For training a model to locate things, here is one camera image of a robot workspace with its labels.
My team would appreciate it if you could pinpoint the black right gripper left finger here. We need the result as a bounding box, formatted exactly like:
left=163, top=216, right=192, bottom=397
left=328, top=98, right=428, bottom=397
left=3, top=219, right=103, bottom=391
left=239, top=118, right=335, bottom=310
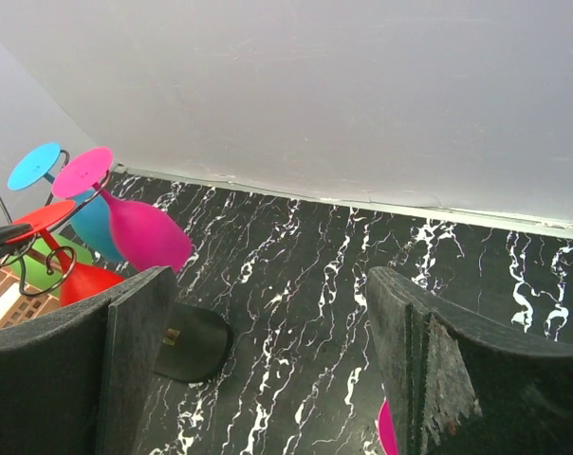
left=0, top=267, right=176, bottom=454

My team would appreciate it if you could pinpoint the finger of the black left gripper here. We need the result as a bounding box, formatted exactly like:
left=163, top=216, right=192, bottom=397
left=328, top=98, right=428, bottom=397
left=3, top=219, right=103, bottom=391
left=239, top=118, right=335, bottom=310
left=0, top=224, right=32, bottom=256

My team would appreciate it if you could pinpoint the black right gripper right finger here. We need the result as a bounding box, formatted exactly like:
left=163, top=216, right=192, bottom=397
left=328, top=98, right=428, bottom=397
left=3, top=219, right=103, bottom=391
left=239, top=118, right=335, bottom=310
left=366, top=266, right=573, bottom=454

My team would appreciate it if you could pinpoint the green plastic wine glass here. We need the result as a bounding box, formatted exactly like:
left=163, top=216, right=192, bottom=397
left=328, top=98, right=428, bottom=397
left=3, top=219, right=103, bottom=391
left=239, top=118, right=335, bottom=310
left=0, top=189, right=95, bottom=296

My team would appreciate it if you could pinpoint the red plastic wine glass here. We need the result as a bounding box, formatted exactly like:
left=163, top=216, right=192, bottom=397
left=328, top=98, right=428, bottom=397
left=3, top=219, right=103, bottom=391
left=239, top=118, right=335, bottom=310
left=8, top=200, right=124, bottom=307

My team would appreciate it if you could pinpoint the blue plastic wine glass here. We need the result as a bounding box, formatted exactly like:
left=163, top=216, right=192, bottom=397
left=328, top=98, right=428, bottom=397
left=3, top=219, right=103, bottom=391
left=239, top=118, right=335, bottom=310
left=7, top=142, right=123, bottom=263

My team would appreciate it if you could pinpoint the magenta plastic wine glass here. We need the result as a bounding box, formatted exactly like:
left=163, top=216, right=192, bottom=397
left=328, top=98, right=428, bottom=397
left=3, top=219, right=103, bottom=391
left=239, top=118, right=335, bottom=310
left=51, top=147, right=193, bottom=273

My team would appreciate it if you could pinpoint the metal wine glass rack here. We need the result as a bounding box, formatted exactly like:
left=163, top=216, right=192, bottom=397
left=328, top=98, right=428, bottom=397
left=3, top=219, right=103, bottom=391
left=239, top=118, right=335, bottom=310
left=0, top=172, right=232, bottom=384

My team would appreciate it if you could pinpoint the peach plastic basket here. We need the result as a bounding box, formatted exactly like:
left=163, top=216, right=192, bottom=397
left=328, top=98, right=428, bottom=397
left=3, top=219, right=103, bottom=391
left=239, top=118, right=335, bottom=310
left=0, top=269, right=60, bottom=330

